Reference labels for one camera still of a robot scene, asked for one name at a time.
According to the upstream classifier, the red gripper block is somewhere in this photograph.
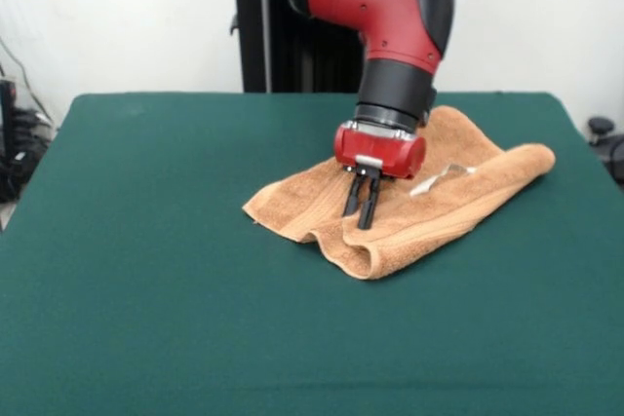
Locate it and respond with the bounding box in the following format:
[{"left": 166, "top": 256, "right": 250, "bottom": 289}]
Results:
[{"left": 332, "top": 119, "right": 427, "bottom": 231}]

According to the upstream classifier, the tan terry towel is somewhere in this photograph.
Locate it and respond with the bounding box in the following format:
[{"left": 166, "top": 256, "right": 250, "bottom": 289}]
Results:
[{"left": 242, "top": 104, "right": 557, "bottom": 282}]

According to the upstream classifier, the grey pedestal leg with caster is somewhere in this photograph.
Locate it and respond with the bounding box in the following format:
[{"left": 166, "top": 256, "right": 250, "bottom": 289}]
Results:
[{"left": 587, "top": 116, "right": 624, "bottom": 178}]

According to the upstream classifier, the black equipment pile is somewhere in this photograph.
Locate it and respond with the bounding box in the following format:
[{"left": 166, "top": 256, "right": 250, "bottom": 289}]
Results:
[{"left": 0, "top": 108, "right": 56, "bottom": 203}]

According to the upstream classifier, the dark green table cloth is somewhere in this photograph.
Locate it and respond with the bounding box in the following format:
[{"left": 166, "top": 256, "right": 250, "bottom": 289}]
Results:
[{"left": 0, "top": 91, "right": 624, "bottom": 416}]

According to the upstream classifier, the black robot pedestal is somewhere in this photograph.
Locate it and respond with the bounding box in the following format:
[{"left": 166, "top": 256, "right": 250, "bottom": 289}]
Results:
[{"left": 214, "top": 0, "right": 374, "bottom": 95}]

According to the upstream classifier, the black computer case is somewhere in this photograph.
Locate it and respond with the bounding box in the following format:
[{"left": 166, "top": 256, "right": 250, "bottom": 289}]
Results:
[{"left": 0, "top": 78, "right": 20, "bottom": 164}]

